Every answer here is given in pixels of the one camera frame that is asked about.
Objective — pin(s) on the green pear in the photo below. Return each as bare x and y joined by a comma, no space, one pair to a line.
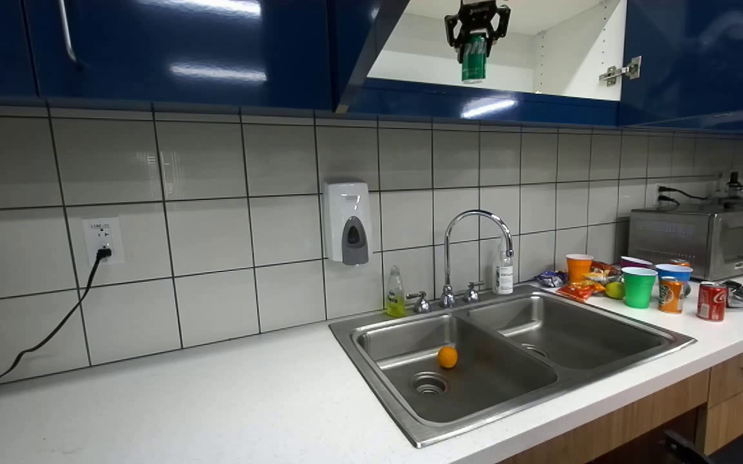
615,288

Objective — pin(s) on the wooden base drawers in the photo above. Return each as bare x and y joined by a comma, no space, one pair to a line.
706,408

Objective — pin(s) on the small orange fruit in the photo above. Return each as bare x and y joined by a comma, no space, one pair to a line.
448,356

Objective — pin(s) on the orange plastic cup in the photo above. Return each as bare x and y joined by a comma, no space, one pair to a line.
579,267

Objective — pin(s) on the stainless toaster oven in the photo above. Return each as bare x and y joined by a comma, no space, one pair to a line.
708,239

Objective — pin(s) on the red soda can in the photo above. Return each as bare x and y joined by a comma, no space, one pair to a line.
712,299

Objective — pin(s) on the stainless steel double sink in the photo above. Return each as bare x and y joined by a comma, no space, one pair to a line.
513,352

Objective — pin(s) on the blue plastic cup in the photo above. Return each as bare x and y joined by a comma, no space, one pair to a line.
675,271

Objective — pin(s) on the green soda can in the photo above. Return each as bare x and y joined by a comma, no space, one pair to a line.
472,58

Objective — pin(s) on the orange chip bag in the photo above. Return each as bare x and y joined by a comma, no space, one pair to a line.
580,290

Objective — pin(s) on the clear hand soap bottle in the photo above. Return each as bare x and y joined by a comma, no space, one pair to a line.
503,283

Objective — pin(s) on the green plastic cup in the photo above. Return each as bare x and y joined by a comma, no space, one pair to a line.
637,288

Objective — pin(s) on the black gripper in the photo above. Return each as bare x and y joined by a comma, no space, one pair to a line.
476,16

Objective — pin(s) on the green dish soap bottle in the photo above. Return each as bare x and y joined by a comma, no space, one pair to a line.
395,296

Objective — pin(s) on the blue snack bag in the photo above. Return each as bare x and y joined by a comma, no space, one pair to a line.
549,279

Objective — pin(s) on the blue upper cabinet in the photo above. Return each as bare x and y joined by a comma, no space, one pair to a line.
626,62

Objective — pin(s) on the chrome gooseneck faucet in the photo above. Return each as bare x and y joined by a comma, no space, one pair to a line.
460,265

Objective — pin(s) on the orange soda can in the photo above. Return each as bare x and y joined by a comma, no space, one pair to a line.
671,296

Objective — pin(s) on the white wall soap dispenser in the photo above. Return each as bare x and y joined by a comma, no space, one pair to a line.
346,223

